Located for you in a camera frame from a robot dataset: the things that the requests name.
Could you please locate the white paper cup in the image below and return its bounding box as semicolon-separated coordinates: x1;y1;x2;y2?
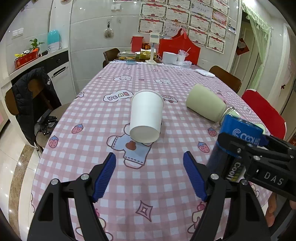
129;89;164;143

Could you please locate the clear plastic cup with straw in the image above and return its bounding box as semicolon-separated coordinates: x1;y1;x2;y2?
177;48;190;64

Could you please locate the person's hand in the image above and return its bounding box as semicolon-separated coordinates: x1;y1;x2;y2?
264;192;296;229

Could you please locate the red cushioned chair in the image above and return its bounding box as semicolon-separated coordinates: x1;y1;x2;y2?
242;89;287;140

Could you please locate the pale green bottle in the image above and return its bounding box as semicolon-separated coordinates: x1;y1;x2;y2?
186;84;242;125

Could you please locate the brown chair right far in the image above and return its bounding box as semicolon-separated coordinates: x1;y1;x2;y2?
209;66;242;93

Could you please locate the pink checkered tablecloth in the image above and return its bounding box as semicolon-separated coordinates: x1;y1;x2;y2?
32;62;261;240

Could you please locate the white tissue box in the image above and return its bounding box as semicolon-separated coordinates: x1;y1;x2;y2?
162;52;178;64

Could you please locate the red gift bag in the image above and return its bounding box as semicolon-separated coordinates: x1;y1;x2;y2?
158;28;201;65

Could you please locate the black jacket on chair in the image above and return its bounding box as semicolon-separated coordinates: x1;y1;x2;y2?
12;67;62;146

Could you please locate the green lace curtain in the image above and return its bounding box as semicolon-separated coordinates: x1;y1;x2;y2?
242;1;271;90

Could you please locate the brown wooden chair left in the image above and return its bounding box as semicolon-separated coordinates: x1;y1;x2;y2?
5;80;70;151

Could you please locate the white desk lamp stand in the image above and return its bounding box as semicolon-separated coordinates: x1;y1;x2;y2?
145;32;159;65

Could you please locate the clear food container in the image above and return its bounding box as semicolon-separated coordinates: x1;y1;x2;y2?
117;52;137;61

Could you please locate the brown chair at far end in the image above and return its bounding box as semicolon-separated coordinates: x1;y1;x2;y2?
102;48;120;68

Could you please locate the red box on shelf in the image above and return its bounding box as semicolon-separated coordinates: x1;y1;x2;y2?
14;48;40;70

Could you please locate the potted green plant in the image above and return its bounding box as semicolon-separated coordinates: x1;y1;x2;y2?
29;38;44;52

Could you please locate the white cabinet with handle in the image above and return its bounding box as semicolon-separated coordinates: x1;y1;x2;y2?
48;62;76;105

